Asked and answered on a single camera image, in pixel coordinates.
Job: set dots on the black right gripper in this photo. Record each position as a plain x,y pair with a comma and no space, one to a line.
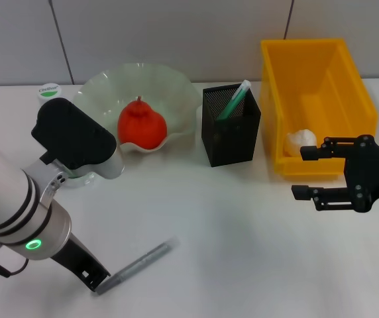
371,175

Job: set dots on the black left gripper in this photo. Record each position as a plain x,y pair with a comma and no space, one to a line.
77,258

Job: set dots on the white paper ball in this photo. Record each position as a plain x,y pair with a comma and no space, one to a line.
300,140

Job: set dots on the silver grey pen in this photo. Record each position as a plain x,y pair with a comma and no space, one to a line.
143,261

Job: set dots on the mint green pen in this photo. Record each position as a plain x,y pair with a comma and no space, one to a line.
234,101

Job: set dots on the orange fruit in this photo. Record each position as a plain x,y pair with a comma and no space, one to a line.
141,127

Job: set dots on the clear water bottle green label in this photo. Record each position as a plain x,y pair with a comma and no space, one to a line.
48,92

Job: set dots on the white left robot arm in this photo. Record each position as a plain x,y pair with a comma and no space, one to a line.
14,198

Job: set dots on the black mesh pen holder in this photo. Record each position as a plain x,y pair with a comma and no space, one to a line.
231,139

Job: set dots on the yellow plastic bin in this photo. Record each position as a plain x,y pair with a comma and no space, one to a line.
328,96

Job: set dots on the pale green wavy glass bowl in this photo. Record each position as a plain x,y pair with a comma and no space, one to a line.
163,99

